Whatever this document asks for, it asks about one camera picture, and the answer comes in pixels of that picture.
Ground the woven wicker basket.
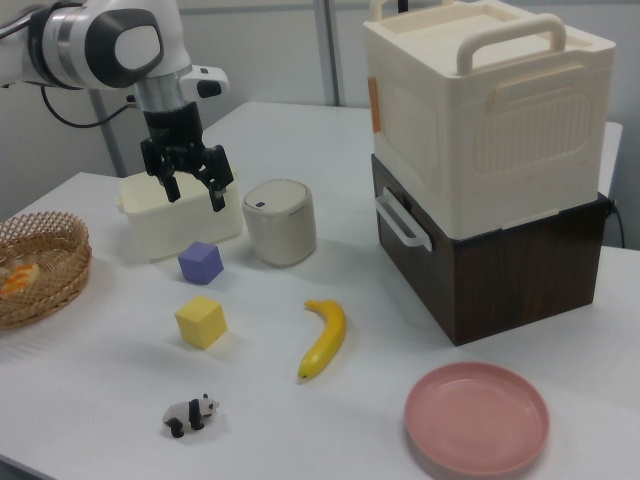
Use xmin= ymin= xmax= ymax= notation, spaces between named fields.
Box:
xmin=0 ymin=211 xmax=93 ymax=330

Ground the yellow foam cube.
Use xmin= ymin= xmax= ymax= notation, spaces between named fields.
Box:
xmin=174 ymin=294 xmax=229 ymax=350

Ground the beige dustbin lid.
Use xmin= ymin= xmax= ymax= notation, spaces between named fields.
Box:
xmin=243 ymin=179 xmax=310 ymax=217

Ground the dark brown wooden box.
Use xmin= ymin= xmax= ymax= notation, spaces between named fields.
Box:
xmin=370 ymin=152 xmax=614 ymax=347

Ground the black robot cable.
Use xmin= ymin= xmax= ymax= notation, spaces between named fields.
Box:
xmin=39 ymin=84 xmax=137 ymax=130

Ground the black power cable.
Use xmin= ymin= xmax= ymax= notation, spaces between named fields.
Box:
xmin=605 ymin=197 xmax=626 ymax=249

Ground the purple foam cube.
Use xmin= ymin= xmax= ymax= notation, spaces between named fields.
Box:
xmin=178 ymin=241 xmax=224 ymax=287

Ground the small beige dustbin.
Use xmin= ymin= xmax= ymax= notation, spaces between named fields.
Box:
xmin=242 ymin=178 xmax=318 ymax=268

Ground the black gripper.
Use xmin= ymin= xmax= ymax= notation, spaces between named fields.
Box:
xmin=140 ymin=102 xmax=234 ymax=214

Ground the orange topped toy bread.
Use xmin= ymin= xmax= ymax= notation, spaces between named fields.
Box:
xmin=0 ymin=262 xmax=41 ymax=296

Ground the yellow toy banana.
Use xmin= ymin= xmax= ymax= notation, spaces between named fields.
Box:
xmin=298 ymin=298 xmax=347 ymax=385

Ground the panda toy figure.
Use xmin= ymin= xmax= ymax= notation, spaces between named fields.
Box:
xmin=163 ymin=393 xmax=222 ymax=439

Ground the white drawer handle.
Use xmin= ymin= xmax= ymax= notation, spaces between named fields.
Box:
xmin=374 ymin=185 xmax=434 ymax=250

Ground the pink plastic plate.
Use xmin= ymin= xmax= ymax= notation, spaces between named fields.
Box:
xmin=404 ymin=362 xmax=551 ymax=476

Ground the orange tape strip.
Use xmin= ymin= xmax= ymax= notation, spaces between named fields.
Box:
xmin=368 ymin=76 xmax=383 ymax=135

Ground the cream plastic open container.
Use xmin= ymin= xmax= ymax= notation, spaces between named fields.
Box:
xmin=117 ymin=169 xmax=245 ymax=264

